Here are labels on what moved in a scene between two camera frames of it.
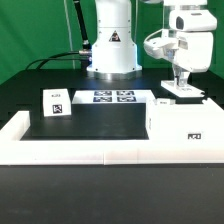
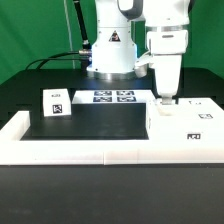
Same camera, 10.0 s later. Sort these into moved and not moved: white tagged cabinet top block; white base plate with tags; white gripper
Moved: white gripper
Not moved: white base plate with tags; white tagged cabinet top block
